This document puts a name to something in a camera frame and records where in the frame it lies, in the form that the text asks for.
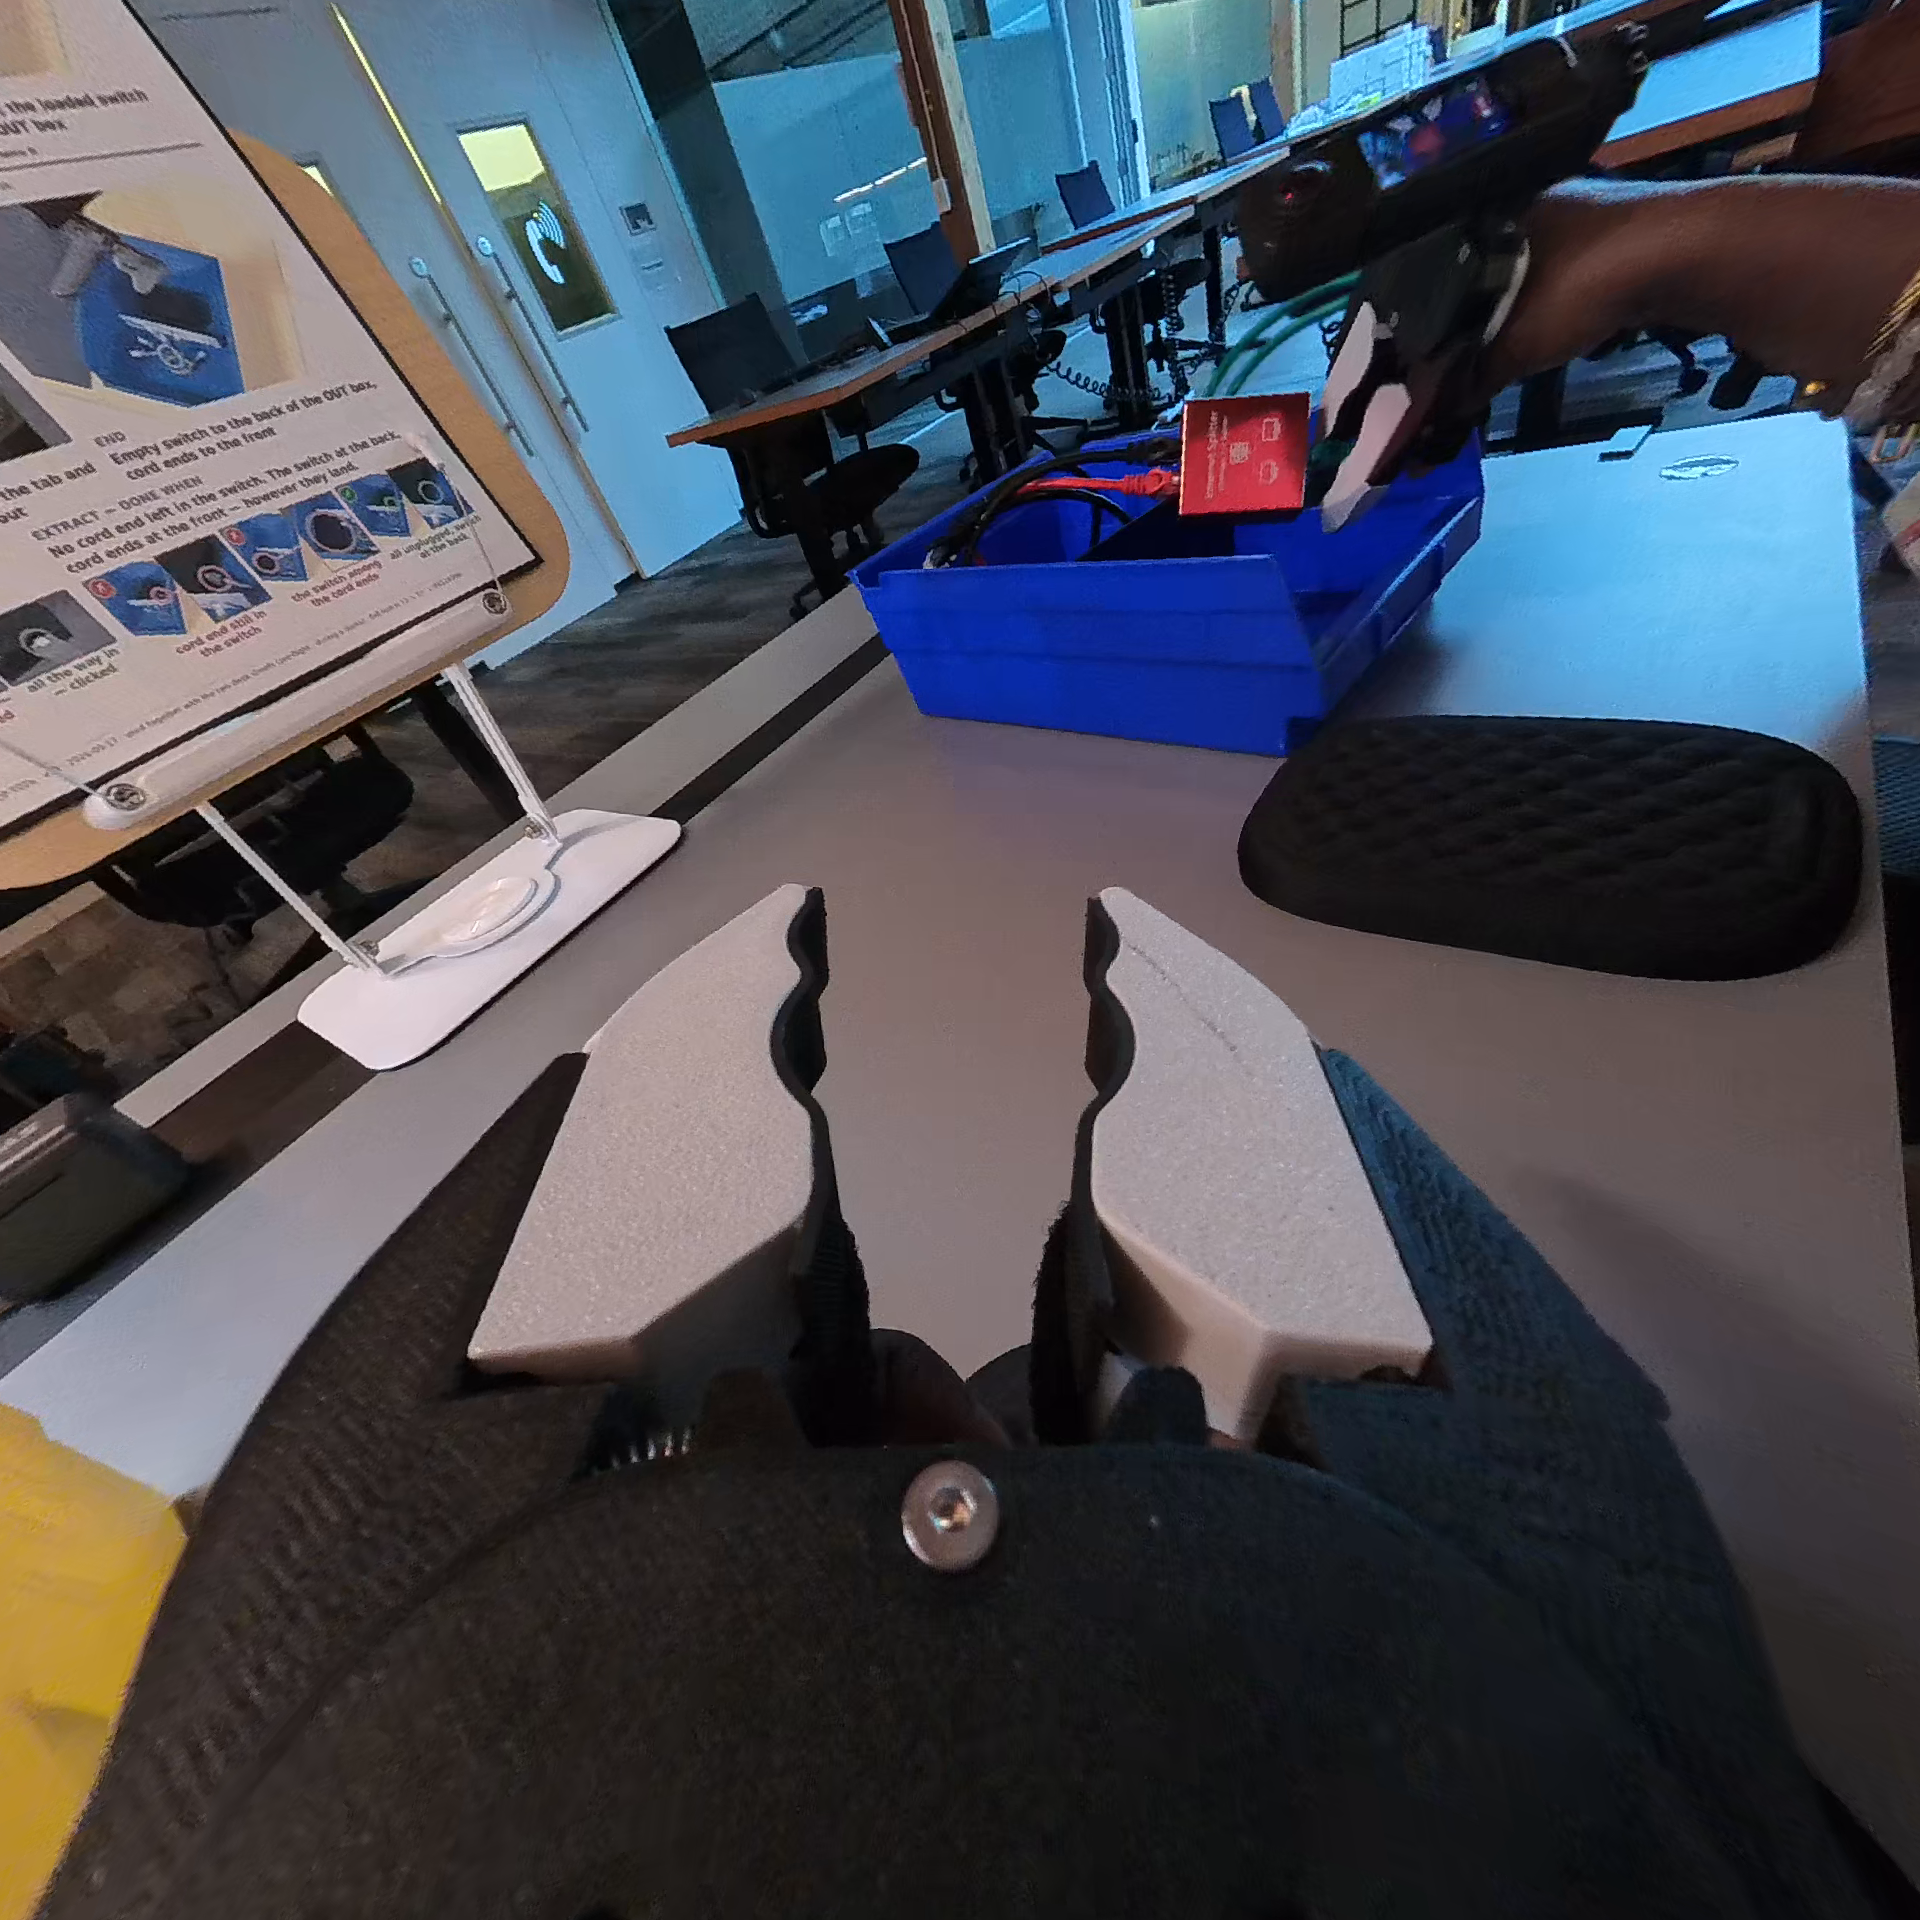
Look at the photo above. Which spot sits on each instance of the long wooden table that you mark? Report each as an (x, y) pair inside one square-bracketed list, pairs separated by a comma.
[(961, 322)]

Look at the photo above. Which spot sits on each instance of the grey power adapter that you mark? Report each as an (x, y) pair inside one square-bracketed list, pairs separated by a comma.
[(75, 1200)]

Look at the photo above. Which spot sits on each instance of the black quilted wrist pad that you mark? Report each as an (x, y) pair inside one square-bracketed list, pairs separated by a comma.
[(1545, 840)]

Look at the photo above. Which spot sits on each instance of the white door with window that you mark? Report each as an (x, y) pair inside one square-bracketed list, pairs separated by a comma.
[(601, 450)]

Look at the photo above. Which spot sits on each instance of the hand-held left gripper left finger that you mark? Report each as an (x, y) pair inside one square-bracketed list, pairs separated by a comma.
[(661, 1170)]

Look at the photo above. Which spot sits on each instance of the yellow plastic bin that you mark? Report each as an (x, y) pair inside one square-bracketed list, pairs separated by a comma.
[(61, 1651)]

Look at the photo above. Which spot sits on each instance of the black office chair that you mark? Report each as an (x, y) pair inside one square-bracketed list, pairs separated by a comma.
[(751, 375)]

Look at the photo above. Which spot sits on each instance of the instruction poster board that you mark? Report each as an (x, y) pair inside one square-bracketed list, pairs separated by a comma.
[(224, 450)]

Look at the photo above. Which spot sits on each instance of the grey desk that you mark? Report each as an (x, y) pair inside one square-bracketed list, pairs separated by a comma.
[(974, 840)]

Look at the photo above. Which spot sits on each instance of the blue plastic bin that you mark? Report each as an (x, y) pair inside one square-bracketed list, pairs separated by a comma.
[(1125, 645)]

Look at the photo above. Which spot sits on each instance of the person's right hand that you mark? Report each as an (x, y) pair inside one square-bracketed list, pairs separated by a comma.
[(1680, 270)]

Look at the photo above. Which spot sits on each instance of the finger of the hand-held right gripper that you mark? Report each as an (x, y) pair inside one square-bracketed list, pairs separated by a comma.
[(1354, 368), (1372, 464)]

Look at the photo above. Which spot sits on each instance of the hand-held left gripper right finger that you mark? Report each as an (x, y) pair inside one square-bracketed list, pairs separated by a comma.
[(1244, 1185)]

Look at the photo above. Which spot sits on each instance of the red ethernet splitter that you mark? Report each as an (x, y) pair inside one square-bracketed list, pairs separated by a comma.
[(1243, 458)]

